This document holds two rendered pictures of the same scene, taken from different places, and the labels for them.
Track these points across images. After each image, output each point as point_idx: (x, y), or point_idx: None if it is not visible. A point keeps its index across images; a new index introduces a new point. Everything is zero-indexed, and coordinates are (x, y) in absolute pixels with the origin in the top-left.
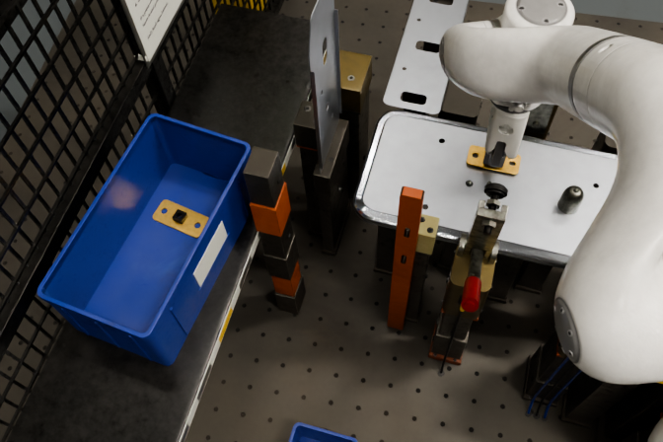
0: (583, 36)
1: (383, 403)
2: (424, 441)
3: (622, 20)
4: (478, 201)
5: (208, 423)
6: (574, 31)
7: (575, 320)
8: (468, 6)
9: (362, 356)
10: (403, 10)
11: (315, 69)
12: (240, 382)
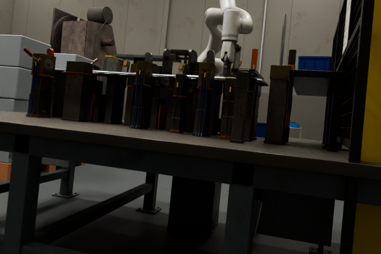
0: (232, 0)
1: None
2: None
3: (105, 133)
4: (240, 46)
5: (300, 141)
6: (232, 3)
7: None
8: (207, 145)
9: (257, 138)
10: (255, 149)
11: (284, 36)
12: (294, 141)
